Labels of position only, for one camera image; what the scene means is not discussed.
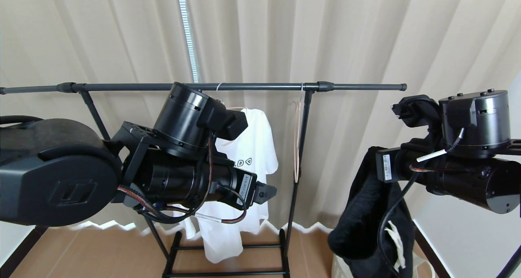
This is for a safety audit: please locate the black clothes rack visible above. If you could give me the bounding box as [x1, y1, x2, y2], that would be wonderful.
[0, 81, 407, 278]

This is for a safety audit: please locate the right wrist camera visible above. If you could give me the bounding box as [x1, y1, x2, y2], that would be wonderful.
[392, 95, 443, 150]

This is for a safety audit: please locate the beige curtain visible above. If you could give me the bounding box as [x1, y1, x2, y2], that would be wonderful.
[0, 0, 521, 234]

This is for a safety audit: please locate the white printed t-shirt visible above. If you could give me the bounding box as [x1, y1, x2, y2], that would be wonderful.
[171, 108, 279, 264]

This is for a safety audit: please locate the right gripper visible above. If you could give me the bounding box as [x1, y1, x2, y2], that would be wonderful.
[375, 147, 444, 189]

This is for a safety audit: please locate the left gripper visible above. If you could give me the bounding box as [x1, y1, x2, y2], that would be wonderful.
[140, 156, 258, 210]

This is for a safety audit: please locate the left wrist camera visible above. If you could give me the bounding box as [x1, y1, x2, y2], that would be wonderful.
[210, 100, 249, 141]

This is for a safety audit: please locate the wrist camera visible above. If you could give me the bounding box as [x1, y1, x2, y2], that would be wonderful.
[392, 95, 443, 150]
[210, 100, 249, 141]

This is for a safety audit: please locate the black garment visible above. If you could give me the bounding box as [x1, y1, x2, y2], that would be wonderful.
[328, 147, 416, 278]

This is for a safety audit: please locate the pink clothes hanger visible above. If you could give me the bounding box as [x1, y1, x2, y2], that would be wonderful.
[216, 83, 247, 112]
[293, 85, 305, 184]

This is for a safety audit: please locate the white laundry basket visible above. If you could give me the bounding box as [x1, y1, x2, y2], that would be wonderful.
[332, 252, 436, 278]

